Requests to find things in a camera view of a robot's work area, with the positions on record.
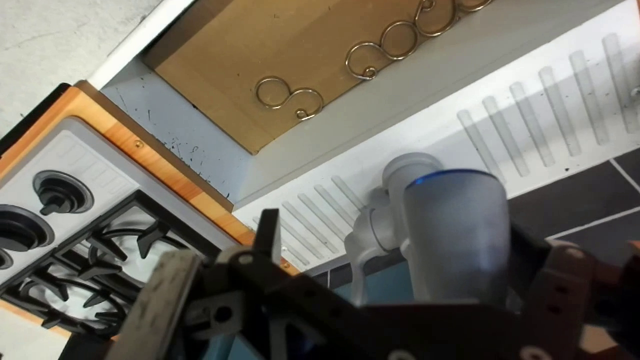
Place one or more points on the grey toy stove top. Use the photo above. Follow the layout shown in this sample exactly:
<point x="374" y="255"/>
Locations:
<point x="81" y="220"/>

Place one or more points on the wooden stove counter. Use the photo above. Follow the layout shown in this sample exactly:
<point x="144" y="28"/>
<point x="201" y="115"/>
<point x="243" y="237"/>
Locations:
<point x="160" y="166"/>

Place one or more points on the blue plastic bin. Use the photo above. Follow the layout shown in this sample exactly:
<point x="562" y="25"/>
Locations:
<point x="387" y="283"/>

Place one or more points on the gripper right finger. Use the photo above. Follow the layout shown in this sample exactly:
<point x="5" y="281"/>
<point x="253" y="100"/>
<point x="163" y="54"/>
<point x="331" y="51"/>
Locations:
<point x="586" y="307"/>

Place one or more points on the white toy sink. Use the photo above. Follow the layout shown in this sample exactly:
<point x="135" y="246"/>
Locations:
<point x="427" y="87"/>

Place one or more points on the brown pegboard with hooks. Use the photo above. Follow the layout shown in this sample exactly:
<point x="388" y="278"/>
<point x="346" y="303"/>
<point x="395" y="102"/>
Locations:
<point x="266" y="47"/>

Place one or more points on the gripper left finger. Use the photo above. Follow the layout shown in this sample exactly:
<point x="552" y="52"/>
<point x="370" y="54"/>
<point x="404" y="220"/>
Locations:
<point x="156" y="313"/>

